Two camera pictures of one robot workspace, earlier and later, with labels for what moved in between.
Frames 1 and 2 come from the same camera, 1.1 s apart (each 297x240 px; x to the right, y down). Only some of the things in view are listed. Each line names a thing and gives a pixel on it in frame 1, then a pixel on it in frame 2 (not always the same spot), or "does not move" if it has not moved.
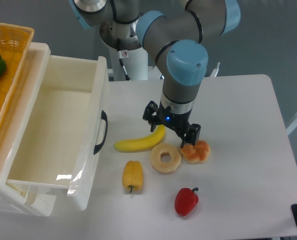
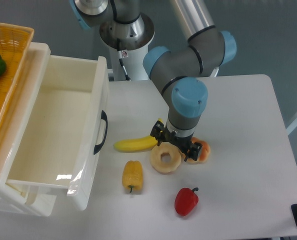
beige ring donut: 165,167 does not move
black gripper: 177,121 -> 160,133
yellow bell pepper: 132,175 does not move
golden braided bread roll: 196,154 does not move
